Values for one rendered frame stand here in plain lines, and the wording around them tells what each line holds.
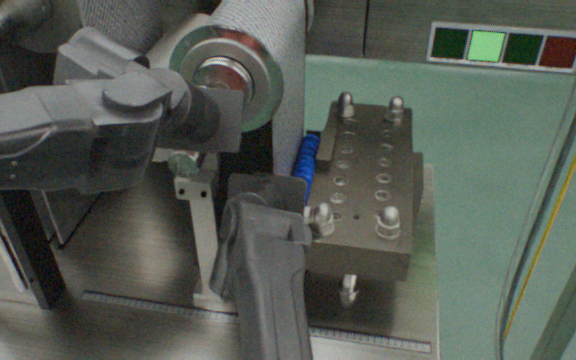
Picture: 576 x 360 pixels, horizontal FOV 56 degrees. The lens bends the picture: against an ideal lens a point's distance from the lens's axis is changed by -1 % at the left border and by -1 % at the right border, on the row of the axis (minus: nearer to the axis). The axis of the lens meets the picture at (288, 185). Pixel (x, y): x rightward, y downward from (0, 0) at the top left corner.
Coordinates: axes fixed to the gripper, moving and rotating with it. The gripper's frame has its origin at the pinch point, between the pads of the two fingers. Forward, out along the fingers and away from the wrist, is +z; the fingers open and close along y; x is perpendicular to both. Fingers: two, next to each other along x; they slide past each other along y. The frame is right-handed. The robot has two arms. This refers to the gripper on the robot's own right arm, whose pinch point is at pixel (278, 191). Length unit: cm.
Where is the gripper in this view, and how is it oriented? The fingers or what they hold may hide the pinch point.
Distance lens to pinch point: 79.8
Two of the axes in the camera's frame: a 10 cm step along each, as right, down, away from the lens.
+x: 0.9, -9.8, -1.6
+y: 9.8, 1.1, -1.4
